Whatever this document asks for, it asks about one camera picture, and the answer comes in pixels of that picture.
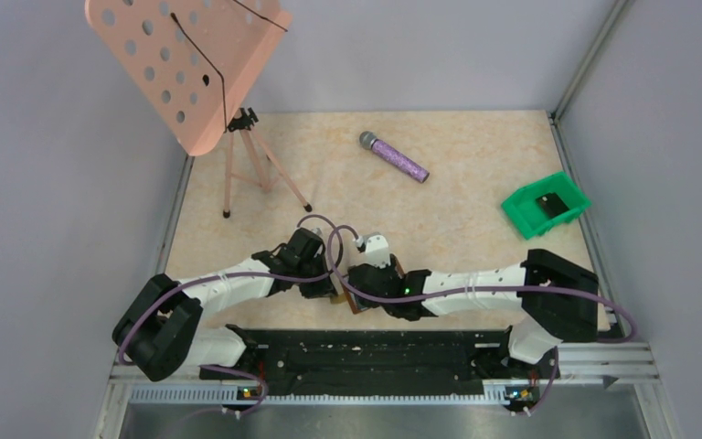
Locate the brown leather card holder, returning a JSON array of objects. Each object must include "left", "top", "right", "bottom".
[{"left": 341, "top": 253, "right": 404, "bottom": 314}]

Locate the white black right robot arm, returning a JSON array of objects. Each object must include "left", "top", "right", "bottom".
[{"left": 346, "top": 249, "right": 599, "bottom": 377}]

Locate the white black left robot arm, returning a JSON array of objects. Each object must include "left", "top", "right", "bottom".
[{"left": 112, "top": 228, "right": 337, "bottom": 381}]

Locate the black card in bin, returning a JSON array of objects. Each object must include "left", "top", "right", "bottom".
[{"left": 536, "top": 192, "right": 569, "bottom": 219}]

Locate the purple glitter microphone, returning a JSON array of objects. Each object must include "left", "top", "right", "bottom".
[{"left": 359, "top": 131, "right": 430, "bottom": 183}]

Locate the green plastic bin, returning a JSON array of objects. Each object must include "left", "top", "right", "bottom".
[{"left": 501, "top": 171, "right": 591, "bottom": 240}]

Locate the pink music stand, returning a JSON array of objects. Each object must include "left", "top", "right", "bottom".
[{"left": 84, "top": 0, "right": 313, "bottom": 218}]

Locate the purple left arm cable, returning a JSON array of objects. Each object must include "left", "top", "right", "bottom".
[{"left": 115, "top": 213, "right": 345, "bottom": 419}]

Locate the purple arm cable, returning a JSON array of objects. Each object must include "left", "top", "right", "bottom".
[
  {"left": 115, "top": 213, "right": 345, "bottom": 419},
  {"left": 325, "top": 225, "right": 639, "bottom": 416}
]

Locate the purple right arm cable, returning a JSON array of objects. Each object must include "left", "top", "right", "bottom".
[{"left": 325, "top": 225, "right": 639, "bottom": 416}]

